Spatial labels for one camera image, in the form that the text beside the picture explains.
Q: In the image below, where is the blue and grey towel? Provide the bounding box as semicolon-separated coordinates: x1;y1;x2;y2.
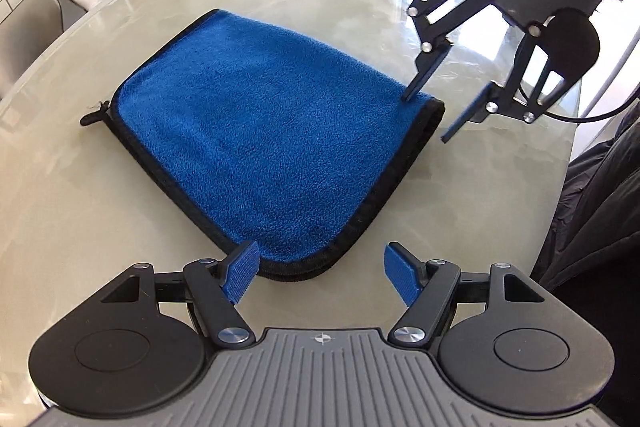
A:
80;8;446;282

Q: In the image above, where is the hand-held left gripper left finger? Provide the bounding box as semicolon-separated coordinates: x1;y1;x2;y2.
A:
100;239;261;350

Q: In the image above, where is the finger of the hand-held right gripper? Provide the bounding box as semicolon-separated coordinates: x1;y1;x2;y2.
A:
441;22;576;144
402;0;498;102

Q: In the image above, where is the black cable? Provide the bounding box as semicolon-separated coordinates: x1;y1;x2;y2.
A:
517;84;640;124

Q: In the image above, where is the black jacket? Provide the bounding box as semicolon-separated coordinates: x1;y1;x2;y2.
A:
537;107;640;308

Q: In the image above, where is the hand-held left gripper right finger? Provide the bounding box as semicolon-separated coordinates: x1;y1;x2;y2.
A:
384;243;546;348

